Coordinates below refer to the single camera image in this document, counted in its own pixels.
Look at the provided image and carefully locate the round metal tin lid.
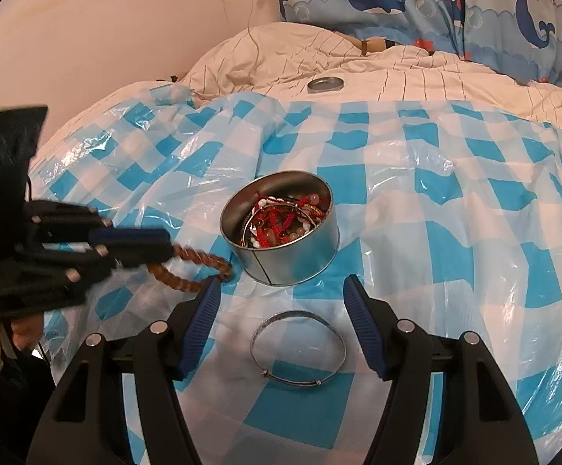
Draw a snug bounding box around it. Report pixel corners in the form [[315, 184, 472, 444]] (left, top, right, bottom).
[[307, 76, 345, 94]]

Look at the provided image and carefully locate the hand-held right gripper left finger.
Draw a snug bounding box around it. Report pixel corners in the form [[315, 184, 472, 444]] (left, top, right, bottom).
[[25, 275, 222, 465]]

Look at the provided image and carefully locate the white charger cable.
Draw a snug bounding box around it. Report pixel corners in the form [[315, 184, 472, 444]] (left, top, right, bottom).
[[245, 0, 263, 65]]

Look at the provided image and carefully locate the blue checkered plastic sheet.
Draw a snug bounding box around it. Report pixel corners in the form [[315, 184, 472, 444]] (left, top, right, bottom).
[[29, 82, 562, 465]]

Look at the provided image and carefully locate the person's left hand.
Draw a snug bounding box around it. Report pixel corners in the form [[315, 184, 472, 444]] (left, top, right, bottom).
[[10, 317, 45, 352]]

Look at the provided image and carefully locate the silver bangle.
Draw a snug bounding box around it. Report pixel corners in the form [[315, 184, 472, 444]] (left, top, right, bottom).
[[250, 310, 348, 388]]

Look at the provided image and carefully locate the person's left forearm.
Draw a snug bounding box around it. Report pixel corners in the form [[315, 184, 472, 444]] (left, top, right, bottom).
[[0, 295, 64, 465]]

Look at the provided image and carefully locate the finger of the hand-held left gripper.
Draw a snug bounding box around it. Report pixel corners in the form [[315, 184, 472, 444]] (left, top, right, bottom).
[[14, 242, 176, 309], [24, 198, 173, 253]]

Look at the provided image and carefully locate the beige strap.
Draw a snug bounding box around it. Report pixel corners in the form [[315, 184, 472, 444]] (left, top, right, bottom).
[[353, 34, 437, 57]]

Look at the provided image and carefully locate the brown braided bracelet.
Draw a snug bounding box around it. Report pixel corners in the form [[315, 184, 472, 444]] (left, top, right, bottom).
[[146, 245, 234, 295]]

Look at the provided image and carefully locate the white striped quilt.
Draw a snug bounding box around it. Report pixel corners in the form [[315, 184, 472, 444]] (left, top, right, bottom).
[[34, 22, 562, 165]]

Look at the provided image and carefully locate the round metal tin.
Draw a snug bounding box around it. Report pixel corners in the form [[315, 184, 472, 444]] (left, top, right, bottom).
[[219, 171, 341, 286]]

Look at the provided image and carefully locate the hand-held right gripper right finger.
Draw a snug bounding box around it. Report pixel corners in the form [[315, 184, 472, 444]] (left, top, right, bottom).
[[343, 274, 539, 465]]

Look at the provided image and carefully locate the pile of red beaded bracelets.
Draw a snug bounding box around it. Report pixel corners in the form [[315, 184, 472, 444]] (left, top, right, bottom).
[[236, 191, 333, 251]]

